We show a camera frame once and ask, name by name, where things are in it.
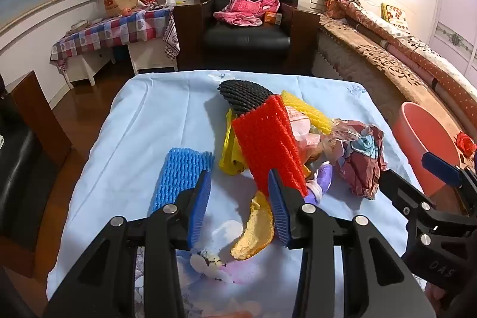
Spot pink plastic bucket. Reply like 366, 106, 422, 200
393, 102, 463, 197

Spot blue foam fruit net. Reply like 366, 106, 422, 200
151, 148, 214, 216

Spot clear pink plastic bag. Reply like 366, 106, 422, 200
289, 109, 343, 170

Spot red foam fruit net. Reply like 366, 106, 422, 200
232, 95, 308, 196

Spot dark wooden chair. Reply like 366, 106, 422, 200
0, 70, 71, 277

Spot orange peel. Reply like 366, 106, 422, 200
230, 191, 275, 261

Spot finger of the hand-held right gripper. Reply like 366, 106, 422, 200
378, 169, 442, 227
422, 151, 477, 216

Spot checkered table cover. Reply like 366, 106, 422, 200
50, 7, 176, 61

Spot white side table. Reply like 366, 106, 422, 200
65, 38, 179, 86

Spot red patterned cloth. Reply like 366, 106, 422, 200
164, 13, 180, 61

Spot shiny red packet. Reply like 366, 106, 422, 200
455, 132, 477, 156

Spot brown leaf-print blanket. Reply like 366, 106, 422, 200
318, 14, 477, 207

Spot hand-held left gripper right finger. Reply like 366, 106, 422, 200
267, 168, 436, 318

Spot lilac sliding-door wardrobe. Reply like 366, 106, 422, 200
428, 0, 477, 65

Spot black leather armchair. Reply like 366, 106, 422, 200
173, 0, 321, 72

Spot light blue floral tablecloth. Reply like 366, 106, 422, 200
47, 70, 429, 318

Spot black foam fruit net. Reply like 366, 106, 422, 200
217, 80, 276, 117

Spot yellow flower pillow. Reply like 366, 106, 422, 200
381, 3, 411, 30

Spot polka-dot floral quilt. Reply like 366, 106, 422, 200
328, 0, 477, 110

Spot dark red floral wrapper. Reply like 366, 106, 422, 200
333, 119, 388, 200

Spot pink dotted clothes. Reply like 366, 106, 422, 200
213, 0, 281, 27

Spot yellow foam fruit net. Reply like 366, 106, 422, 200
280, 91, 332, 135

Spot yellow plastic bag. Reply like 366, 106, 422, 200
219, 108, 254, 177

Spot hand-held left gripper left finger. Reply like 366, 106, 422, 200
43, 169, 214, 318

